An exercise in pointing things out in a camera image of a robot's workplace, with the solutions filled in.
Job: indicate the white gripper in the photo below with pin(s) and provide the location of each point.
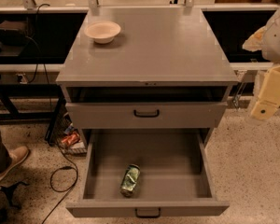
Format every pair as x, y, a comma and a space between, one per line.
277, 39

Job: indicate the crushed green can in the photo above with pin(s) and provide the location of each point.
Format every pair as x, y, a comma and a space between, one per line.
129, 180

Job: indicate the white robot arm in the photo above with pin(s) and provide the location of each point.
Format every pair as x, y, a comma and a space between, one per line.
270, 51

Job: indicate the closed grey top drawer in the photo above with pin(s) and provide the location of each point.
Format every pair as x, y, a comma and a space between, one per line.
120, 116

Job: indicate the grey drawer cabinet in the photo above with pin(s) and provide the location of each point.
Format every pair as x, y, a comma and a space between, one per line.
161, 55

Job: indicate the open grey middle drawer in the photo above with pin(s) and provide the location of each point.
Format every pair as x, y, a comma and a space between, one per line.
174, 175

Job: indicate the white bowl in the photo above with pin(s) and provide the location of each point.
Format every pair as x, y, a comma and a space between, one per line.
102, 32

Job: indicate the orange snack bag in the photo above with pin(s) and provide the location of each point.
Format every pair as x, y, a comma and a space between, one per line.
70, 139

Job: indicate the tan shoe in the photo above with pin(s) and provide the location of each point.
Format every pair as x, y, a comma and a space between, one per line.
11, 158

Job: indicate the black box on shelf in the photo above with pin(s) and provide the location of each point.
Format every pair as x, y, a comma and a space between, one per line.
13, 33

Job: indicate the black office chair base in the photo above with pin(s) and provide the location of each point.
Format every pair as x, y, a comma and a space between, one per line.
8, 193

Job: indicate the black top drawer handle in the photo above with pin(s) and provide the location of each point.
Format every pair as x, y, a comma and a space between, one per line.
144, 115

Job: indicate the black drawer handle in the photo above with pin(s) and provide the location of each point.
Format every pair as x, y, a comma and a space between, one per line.
147, 212
144, 115

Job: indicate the black middle drawer handle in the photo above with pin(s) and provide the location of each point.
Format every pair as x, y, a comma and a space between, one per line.
147, 212

